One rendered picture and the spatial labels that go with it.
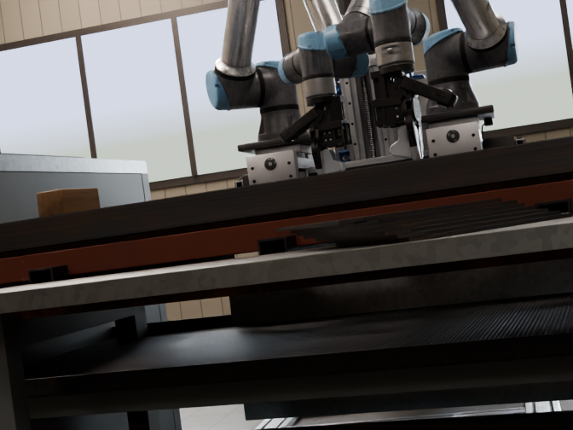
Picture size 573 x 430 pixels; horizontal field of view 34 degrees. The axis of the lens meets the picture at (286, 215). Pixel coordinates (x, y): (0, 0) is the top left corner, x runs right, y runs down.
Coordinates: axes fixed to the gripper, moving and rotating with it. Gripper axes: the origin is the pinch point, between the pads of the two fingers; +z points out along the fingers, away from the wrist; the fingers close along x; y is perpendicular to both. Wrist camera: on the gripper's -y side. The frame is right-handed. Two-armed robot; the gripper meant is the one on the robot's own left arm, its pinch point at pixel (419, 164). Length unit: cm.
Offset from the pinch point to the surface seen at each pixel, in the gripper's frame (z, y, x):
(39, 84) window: -106, 310, -348
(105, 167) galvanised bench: -15, 99, -50
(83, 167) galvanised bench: -15, 99, -38
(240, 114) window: -65, 177, -362
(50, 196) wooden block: -3, 65, 32
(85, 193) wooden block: -3, 62, 24
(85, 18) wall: -144, 272, -354
